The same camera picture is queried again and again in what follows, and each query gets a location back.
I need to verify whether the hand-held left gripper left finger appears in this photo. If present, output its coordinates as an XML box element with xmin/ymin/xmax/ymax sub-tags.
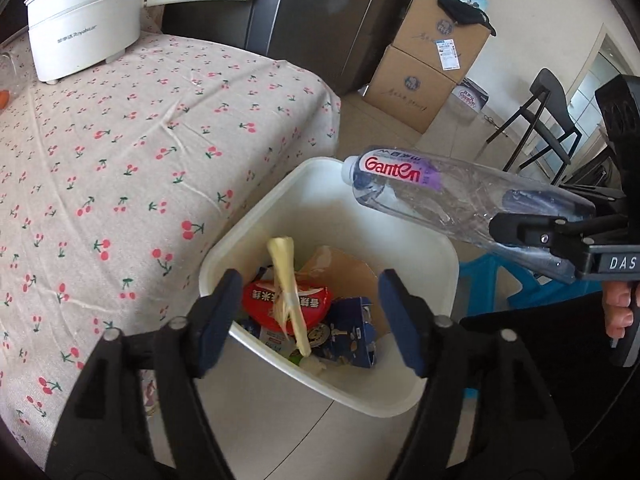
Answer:
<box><xmin>45</xmin><ymin>268</ymin><xmax>244</xmax><ymax>480</ymax></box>

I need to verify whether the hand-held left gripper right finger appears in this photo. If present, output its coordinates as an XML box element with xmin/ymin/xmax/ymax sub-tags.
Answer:
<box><xmin>377</xmin><ymin>269</ymin><xmax>567</xmax><ymax>480</ymax></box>

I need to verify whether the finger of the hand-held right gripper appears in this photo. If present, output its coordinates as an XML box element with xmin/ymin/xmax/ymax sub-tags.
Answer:
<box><xmin>501</xmin><ymin>186</ymin><xmax>626</xmax><ymax>222</ymax></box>
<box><xmin>489</xmin><ymin>212</ymin><xmax>598</xmax><ymax>281</ymax></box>

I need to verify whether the blue cardboard box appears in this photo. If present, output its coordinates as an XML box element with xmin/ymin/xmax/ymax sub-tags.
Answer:
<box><xmin>310</xmin><ymin>296</ymin><xmax>379</xmax><ymax>370</ymax></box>

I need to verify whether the red white noodle cup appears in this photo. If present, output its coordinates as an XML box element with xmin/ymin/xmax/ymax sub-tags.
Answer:
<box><xmin>242</xmin><ymin>272</ymin><xmax>334</xmax><ymax>334</ymax></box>

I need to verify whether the clear plastic water bottle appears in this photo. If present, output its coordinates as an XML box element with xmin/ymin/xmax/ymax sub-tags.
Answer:
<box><xmin>341</xmin><ymin>146</ymin><xmax>596</xmax><ymax>285</ymax></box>

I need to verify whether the white trash bin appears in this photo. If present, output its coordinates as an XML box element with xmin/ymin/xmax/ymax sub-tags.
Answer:
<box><xmin>199</xmin><ymin>156</ymin><xmax>460</xmax><ymax>418</ymax></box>

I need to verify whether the person's right hand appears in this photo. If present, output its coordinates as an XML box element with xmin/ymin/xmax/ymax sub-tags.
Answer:
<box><xmin>602</xmin><ymin>280</ymin><xmax>637</xmax><ymax>343</ymax></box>

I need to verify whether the white carton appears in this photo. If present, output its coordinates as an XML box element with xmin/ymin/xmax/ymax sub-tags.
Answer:
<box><xmin>257</xmin><ymin>322</ymin><xmax>301</xmax><ymax>361</ymax></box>

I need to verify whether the pale vegetable stalk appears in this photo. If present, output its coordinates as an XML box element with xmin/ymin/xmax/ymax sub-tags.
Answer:
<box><xmin>266</xmin><ymin>236</ymin><xmax>328</xmax><ymax>376</ymax></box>

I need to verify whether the blue plastic stool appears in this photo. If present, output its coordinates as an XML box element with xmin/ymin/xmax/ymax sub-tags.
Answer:
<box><xmin>457</xmin><ymin>252</ymin><xmax>608</xmax><ymax>403</ymax></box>

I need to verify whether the brown cardboard piece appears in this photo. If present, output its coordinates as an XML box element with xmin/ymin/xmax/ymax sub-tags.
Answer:
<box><xmin>295</xmin><ymin>246</ymin><xmax>381</xmax><ymax>311</ymax></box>

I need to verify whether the black chair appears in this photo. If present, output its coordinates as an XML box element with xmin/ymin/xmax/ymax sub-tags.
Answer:
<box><xmin>487</xmin><ymin>67</ymin><xmax>583</xmax><ymax>181</ymax></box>

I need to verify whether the purple white box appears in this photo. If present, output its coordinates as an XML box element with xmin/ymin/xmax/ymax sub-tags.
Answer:
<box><xmin>452</xmin><ymin>79</ymin><xmax>490</xmax><ymax>112</ymax></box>

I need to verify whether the plain cardboard box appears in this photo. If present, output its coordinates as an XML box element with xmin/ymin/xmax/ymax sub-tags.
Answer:
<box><xmin>365</xmin><ymin>45</ymin><xmax>458</xmax><ymax>135</ymax></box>

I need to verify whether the white framed glass door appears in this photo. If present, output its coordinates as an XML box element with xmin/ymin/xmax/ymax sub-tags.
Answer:
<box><xmin>565</xmin><ymin>22</ymin><xmax>640</xmax><ymax>171</ymax></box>

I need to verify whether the labelled cardboard box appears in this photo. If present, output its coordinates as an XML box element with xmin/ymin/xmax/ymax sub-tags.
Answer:
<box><xmin>392</xmin><ymin>0</ymin><xmax>491</xmax><ymax>86</ymax></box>

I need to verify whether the black cloth item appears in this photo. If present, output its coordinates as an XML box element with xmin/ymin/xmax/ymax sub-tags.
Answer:
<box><xmin>437</xmin><ymin>0</ymin><xmax>497</xmax><ymax>37</ymax></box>

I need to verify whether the grey refrigerator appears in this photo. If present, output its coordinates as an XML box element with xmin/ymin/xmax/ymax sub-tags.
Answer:
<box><xmin>160</xmin><ymin>0</ymin><xmax>426</xmax><ymax>96</ymax></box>

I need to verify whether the white electric pot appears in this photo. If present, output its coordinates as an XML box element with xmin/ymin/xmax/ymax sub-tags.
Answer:
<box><xmin>25</xmin><ymin>0</ymin><xmax>251</xmax><ymax>84</ymax></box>

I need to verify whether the glass teapot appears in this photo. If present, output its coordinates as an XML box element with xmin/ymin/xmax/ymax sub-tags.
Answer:
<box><xmin>0</xmin><ymin>51</ymin><xmax>23</xmax><ymax>98</ymax></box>

